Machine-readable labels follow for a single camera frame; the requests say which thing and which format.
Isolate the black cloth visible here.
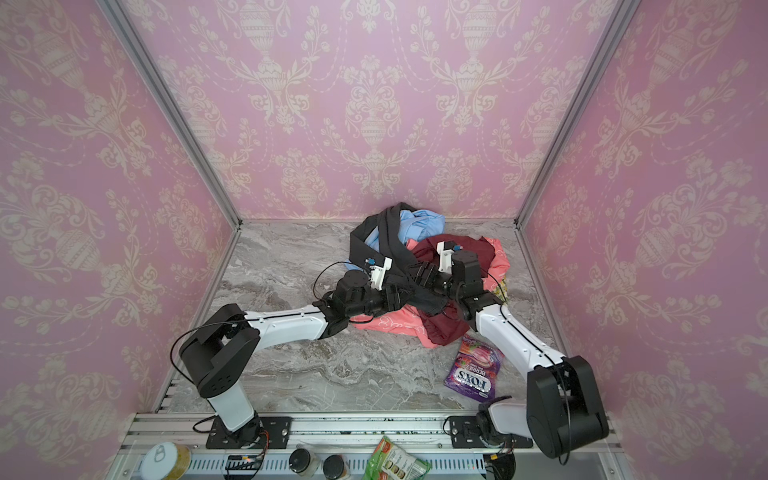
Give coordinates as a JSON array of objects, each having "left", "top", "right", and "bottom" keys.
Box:
[{"left": 349, "top": 202, "right": 448, "bottom": 315}]

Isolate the aluminium corner post right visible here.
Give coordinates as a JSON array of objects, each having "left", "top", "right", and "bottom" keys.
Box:
[{"left": 515, "top": 0, "right": 641, "bottom": 231}]

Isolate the white lidded jar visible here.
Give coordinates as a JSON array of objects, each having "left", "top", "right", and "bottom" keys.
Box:
[{"left": 139, "top": 442, "right": 192, "bottom": 480}]

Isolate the light blue cloth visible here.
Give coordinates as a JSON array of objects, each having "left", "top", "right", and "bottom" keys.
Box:
[{"left": 354, "top": 203, "right": 446, "bottom": 253}]

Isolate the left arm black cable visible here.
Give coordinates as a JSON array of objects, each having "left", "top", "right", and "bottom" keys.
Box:
[{"left": 311, "top": 260, "right": 361, "bottom": 301}]

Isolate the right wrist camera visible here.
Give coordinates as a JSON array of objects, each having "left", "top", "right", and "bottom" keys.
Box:
[{"left": 436, "top": 241, "right": 461, "bottom": 275}]

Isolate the green snack packet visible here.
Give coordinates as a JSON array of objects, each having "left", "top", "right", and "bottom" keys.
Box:
[{"left": 362, "top": 436, "right": 432, "bottom": 480}]

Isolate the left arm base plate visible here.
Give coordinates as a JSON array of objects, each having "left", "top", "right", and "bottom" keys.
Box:
[{"left": 206, "top": 415, "right": 293, "bottom": 450}]

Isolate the aluminium corner post left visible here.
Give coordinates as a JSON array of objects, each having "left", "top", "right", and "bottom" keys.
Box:
[{"left": 96, "top": 0, "right": 242, "bottom": 230}]

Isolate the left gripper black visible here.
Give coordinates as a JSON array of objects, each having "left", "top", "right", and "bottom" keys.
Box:
[{"left": 346, "top": 282, "right": 417, "bottom": 318}]

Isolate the maroon cloth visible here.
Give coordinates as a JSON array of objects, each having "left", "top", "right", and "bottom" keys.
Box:
[{"left": 409, "top": 234, "right": 504, "bottom": 346}]

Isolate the aluminium corner post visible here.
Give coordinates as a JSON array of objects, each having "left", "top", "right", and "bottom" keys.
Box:
[
  {"left": 96, "top": 0, "right": 242, "bottom": 230},
  {"left": 515, "top": 0, "right": 641, "bottom": 231}
]

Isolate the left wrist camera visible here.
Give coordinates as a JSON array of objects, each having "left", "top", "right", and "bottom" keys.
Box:
[{"left": 364, "top": 257, "right": 393, "bottom": 291}]

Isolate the pink printed cloth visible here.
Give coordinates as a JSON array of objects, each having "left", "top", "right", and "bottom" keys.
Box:
[{"left": 357, "top": 234, "right": 510, "bottom": 348}]

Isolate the black round cap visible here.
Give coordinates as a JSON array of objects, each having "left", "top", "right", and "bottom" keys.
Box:
[
  {"left": 288, "top": 447, "right": 320, "bottom": 477},
  {"left": 323, "top": 454, "right": 350, "bottom": 480}
]

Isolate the aluminium front rail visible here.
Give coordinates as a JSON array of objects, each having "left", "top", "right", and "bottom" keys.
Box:
[{"left": 107, "top": 411, "right": 632, "bottom": 479}]

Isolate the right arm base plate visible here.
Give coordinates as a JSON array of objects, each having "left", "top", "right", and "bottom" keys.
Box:
[{"left": 443, "top": 413, "right": 534, "bottom": 450}]

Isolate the black round cap right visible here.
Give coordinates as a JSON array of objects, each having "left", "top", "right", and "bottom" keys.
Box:
[{"left": 323, "top": 454, "right": 350, "bottom": 480}]

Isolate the purple Fox's candy bag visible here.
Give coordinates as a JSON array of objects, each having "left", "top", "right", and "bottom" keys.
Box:
[{"left": 444, "top": 335, "right": 504, "bottom": 402}]

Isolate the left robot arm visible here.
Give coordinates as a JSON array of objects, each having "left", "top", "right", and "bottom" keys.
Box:
[{"left": 173, "top": 270, "right": 414, "bottom": 449}]

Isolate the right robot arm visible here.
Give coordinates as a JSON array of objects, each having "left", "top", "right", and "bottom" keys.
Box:
[{"left": 408, "top": 250, "right": 609, "bottom": 462}]

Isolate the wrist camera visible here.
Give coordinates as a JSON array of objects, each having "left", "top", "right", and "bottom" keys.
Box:
[
  {"left": 364, "top": 257, "right": 393, "bottom": 291},
  {"left": 436, "top": 241, "right": 461, "bottom": 275}
]

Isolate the black round cap left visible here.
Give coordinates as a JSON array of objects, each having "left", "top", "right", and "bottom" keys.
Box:
[{"left": 288, "top": 447, "right": 320, "bottom": 477}]

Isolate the green yellow floral cloth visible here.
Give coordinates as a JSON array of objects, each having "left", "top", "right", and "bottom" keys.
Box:
[{"left": 496, "top": 278, "right": 509, "bottom": 303}]

